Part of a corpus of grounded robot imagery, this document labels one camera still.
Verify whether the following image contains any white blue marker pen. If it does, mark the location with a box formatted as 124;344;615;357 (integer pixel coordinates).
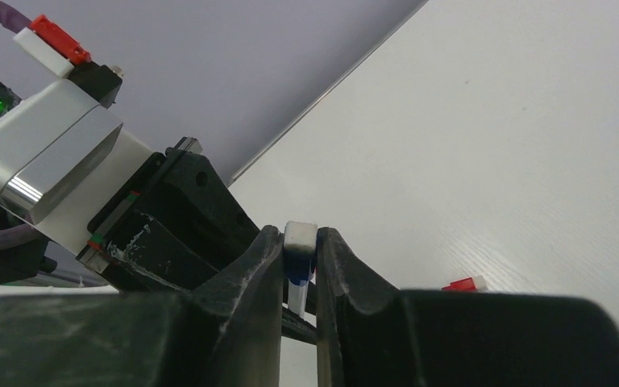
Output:
287;280;309;318

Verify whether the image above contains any red pen cap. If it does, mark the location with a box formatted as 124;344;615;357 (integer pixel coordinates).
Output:
442;276;488;293

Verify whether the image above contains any blue pen cap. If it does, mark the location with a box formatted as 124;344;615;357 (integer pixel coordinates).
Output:
283;221;318;286

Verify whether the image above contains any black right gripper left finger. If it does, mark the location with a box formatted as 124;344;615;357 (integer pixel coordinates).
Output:
0;226;284;386

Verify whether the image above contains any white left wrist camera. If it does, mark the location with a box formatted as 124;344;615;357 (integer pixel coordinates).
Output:
0;15;151;253

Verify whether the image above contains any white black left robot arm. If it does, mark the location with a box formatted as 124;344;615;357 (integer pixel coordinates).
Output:
0;63;259;291

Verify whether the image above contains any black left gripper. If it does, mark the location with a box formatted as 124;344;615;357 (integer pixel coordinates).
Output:
77;137;260;291

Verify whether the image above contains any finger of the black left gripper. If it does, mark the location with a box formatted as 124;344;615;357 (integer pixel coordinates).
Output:
281;282;318;345

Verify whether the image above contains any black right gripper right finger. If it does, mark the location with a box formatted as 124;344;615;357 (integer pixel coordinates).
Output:
317;227;619;386

